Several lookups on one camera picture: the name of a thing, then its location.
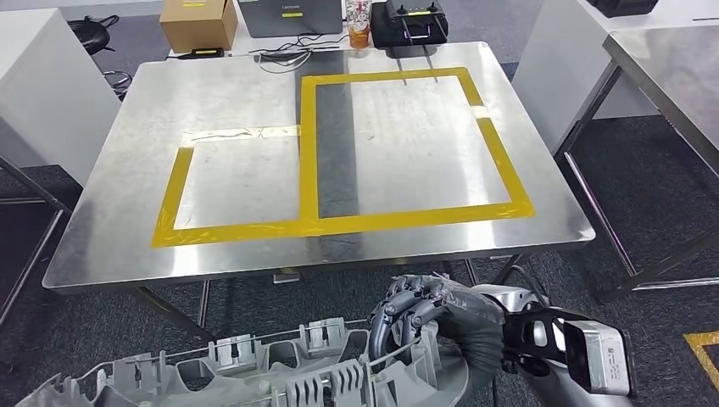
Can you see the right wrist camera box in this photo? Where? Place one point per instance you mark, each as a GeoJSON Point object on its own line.
{"type": "Point", "coordinates": [601, 359]}

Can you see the black battery stack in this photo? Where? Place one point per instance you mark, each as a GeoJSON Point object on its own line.
{"type": "Point", "coordinates": [623, 5]}

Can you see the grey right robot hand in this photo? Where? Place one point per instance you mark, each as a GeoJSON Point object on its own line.
{"type": "Point", "coordinates": [460, 306]}

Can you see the small black labelled device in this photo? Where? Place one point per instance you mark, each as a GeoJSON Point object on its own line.
{"type": "Point", "coordinates": [205, 53]}

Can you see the stainless steel table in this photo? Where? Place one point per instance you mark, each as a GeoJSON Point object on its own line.
{"type": "Point", "coordinates": [674, 73]}

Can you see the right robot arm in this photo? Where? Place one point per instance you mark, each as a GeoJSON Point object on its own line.
{"type": "Point", "coordinates": [477, 354]}

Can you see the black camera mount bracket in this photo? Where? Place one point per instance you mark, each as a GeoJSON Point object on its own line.
{"type": "Point", "coordinates": [528, 337]}

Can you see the plastic drink cup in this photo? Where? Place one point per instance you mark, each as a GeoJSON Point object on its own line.
{"type": "Point", "coordinates": [358, 25]}

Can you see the black stool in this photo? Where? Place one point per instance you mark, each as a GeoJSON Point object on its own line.
{"type": "Point", "coordinates": [90, 34]}

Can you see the grey plastic wheel hubcap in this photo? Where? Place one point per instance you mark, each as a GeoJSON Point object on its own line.
{"type": "Point", "coordinates": [415, 382]}

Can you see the black carry case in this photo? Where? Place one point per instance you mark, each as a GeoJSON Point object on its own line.
{"type": "Point", "coordinates": [379, 28]}

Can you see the white desk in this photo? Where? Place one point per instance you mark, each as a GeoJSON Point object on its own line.
{"type": "Point", "coordinates": [241, 45]}

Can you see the steel table frame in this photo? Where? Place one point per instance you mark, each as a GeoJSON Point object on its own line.
{"type": "Point", "coordinates": [39, 188]}

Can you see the white cabinet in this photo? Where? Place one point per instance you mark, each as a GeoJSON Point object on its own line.
{"type": "Point", "coordinates": [45, 84]}

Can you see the grey laptop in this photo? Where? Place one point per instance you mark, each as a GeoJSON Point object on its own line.
{"type": "Point", "coordinates": [289, 22]}

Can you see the white table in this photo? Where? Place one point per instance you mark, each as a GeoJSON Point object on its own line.
{"type": "Point", "coordinates": [561, 67]}

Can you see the brown cardboard box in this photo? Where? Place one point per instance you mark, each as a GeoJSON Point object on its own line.
{"type": "Point", "coordinates": [196, 25]}

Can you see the black remote controller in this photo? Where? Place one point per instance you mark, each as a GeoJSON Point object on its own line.
{"type": "Point", "coordinates": [415, 8]}

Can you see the stainless steel workbench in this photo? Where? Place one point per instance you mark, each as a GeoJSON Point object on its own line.
{"type": "Point", "coordinates": [224, 101]}

